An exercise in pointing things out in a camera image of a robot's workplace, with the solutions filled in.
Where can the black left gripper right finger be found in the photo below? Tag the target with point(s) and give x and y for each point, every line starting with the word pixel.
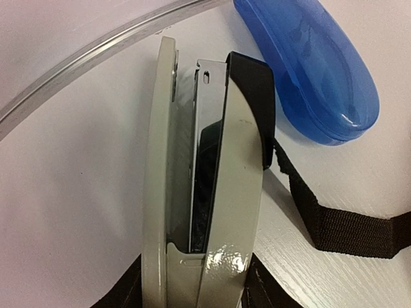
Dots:
pixel 261 289

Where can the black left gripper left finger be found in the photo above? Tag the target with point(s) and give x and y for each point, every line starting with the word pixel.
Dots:
pixel 127 291

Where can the cream white backpack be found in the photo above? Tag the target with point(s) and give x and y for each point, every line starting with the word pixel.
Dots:
pixel 341 231

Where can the silver stapler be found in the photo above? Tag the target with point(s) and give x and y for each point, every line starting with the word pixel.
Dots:
pixel 209 144

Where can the blue pencil case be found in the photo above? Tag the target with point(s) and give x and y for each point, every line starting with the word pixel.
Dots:
pixel 325 89

